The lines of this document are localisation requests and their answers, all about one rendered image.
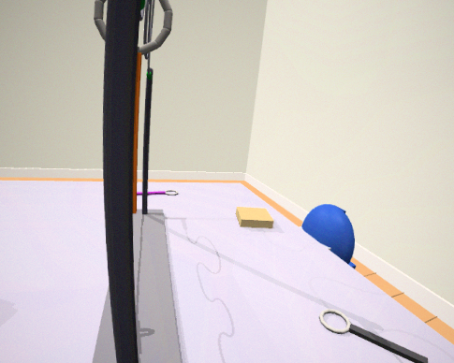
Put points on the grey ring with dark grey handle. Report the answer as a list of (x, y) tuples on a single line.
[(369, 336)]

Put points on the tan flat block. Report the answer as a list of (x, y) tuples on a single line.
[(254, 217)]

